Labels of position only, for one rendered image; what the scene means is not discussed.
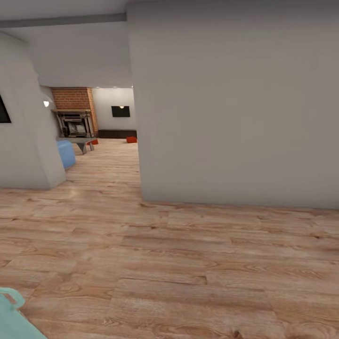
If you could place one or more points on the wall mounted tv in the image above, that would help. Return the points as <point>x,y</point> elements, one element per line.
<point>120,111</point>

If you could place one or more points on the standing mirror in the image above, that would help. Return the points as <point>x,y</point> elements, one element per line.
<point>13,323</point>

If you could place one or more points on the room light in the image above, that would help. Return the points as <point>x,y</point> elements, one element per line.
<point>46,98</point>

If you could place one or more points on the coffee table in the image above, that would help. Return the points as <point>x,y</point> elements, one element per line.
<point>80,142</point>

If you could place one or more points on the sofa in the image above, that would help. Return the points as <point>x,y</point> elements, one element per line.
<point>66,153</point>

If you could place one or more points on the wood fireplace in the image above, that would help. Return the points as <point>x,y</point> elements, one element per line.
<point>75,123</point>

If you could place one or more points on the cabinet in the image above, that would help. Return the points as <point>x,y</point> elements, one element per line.
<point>121,134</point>

